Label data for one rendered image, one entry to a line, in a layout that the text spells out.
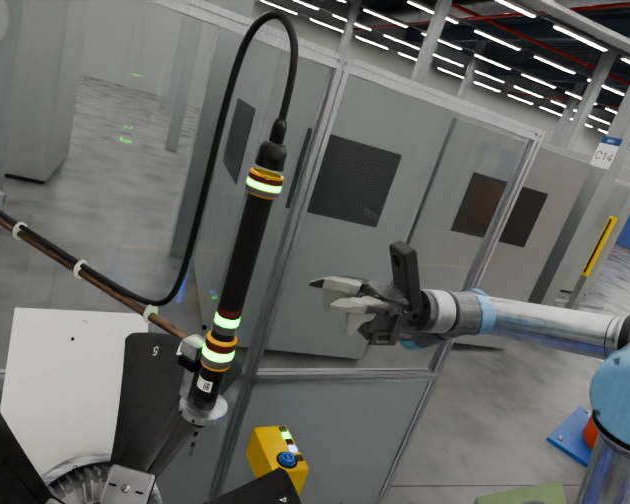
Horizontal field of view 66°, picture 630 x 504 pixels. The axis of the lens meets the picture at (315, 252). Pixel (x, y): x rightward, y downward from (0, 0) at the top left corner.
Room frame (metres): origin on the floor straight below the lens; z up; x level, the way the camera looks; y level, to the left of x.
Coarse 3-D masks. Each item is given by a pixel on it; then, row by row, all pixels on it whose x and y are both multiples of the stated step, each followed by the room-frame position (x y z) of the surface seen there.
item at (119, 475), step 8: (112, 472) 0.64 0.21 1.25; (120, 472) 0.63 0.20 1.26; (128, 472) 0.63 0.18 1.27; (136, 472) 0.63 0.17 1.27; (144, 472) 0.63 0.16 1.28; (112, 480) 0.63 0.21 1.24; (120, 480) 0.62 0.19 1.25; (128, 480) 0.62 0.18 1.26; (136, 480) 0.62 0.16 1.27; (144, 480) 0.62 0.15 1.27; (152, 480) 0.62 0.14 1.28; (104, 488) 0.62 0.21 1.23; (112, 488) 0.62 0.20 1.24; (120, 488) 0.62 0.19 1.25; (136, 488) 0.61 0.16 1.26; (144, 488) 0.61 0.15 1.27; (104, 496) 0.61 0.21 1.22; (112, 496) 0.61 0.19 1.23; (120, 496) 0.61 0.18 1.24; (128, 496) 0.60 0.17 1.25; (136, 496) 0.60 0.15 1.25; (144, 496) 0.60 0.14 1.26
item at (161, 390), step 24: (144, 336) 0.78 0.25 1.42; (168, 336) 0.78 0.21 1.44; (144, 360) 0.75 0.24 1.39; (168, 360) 0.75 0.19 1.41; (144, 384) 0.73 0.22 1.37; (168, 384) 0.72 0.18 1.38; (120, 408) 0.70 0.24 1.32; (144, 408) 0.70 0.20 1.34; (168, 408) 0.69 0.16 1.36; (120, 432) 0.68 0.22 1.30; (144, 432) 0.67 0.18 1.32; (168, 432) 0.67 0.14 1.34; (192, 432) 0.67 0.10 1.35; (120, 456) 0.64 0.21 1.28; (144, 456) 0.64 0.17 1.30; (168, 456) 0.64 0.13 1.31
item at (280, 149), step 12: (276, 120) 0.59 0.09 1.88; (276, 132) 0.59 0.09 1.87; (264, 144) 0.59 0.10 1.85; (276, 144) 0.59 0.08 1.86; (264, 156) 0.58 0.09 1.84; (276, 156) 0.58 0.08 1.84; (276, 168) 0.59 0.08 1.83; (204, 372) 0.58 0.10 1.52; (216, 372) 0.58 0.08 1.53; (204, 384) 0.58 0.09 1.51; (216, 384) 0.59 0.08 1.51; (204, 396) 0.58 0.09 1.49; (216, 396) 0.60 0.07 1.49; (204, 408) 0.58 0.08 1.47
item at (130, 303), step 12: (12, 228) 0.79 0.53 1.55; (24, 240) 0.77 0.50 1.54; (36, 240) 0.77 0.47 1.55; (48, 252) 0.75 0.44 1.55; (72, 264) 0.73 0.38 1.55; (84, 276) 0.71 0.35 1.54; (108, 288) 0.69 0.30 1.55; (120, 300) 0.67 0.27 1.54; (132, 300) 0.67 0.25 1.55; (156, 324) 0.64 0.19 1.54; (168, 324) 0.64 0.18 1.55; (180, 336) 0.62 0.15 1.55
